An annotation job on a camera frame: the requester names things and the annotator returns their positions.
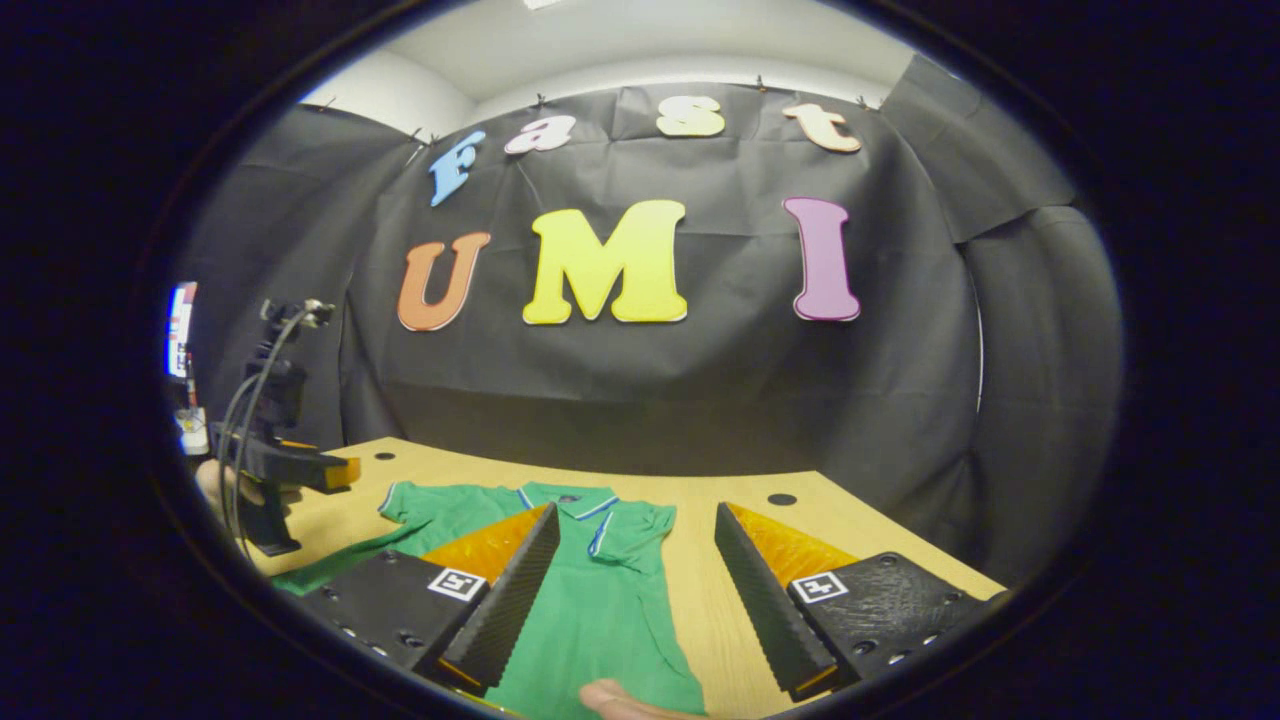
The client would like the green T-shirt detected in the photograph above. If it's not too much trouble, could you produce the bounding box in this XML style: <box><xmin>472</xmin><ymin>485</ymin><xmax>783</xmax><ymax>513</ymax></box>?
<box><xmin>270</xmin><ymin>482</ymin><xmax>709</xmax><ymax>720</ymax></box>

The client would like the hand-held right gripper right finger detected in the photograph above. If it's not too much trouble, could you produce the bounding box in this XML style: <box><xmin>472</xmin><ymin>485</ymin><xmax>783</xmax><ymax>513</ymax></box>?
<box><xmin>713</xmin><ymin>502</ymin><xmax>1011</xmax><ymax>704</ymax></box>

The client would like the black backdrop cloth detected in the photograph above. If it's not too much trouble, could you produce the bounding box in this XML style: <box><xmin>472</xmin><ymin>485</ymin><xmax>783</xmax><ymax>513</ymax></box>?
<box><xmin>175</xmin><ymin>55</ymin><xmax>1126</xmax><ymax>591</ymax></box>

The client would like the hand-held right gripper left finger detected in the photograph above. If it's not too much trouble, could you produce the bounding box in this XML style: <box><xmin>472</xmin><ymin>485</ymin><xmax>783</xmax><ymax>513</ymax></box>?
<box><xmin>300</xmin><ymin>502</ymin><xmax>561</xmax><ymax>699</ymax></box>

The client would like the grey cable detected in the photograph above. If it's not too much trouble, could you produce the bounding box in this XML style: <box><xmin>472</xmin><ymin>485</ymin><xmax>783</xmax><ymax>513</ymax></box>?
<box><xmin>215</xmin><ymin>305</ymin><xmax>326</xmax><ymax>561</ymax></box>

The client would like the computer monitor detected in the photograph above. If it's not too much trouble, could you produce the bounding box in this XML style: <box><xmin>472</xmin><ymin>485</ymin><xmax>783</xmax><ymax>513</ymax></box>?
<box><xmin>165</xmin><ymin>282</ymin><xmax>198</xmax><ymax>381</ymax></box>

